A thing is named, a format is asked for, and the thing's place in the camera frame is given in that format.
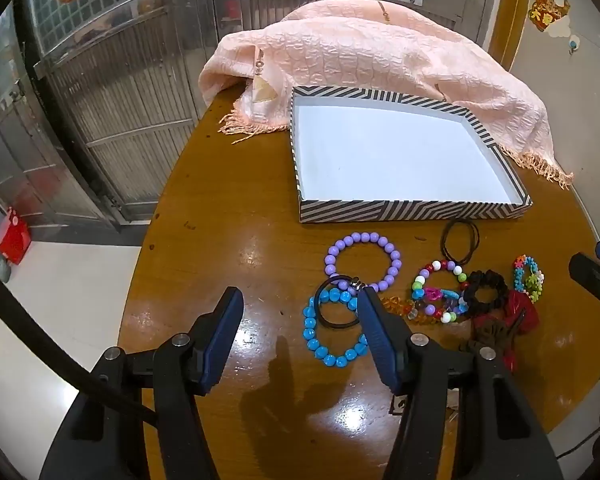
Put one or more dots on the black scrunchie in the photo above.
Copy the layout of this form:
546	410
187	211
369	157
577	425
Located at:
500	285

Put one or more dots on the red scrunchie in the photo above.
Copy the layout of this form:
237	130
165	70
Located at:
527	315

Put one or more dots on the red bag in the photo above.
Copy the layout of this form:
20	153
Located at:
11	235

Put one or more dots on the red wall decoration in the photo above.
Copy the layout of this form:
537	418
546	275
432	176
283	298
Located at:
547	10

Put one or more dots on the small wall hook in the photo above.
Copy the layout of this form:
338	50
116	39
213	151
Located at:
573	44

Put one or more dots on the striped cardboard box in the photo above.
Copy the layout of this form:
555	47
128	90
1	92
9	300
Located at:
390	160

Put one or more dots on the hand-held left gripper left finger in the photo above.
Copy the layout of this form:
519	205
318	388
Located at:
225	330

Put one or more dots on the pink fringed cloth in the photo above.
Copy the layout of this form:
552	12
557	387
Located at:
355	50

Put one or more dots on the wooden door frame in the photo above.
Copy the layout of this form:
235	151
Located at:
510	10

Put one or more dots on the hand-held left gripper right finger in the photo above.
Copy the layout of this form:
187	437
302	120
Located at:
375	330

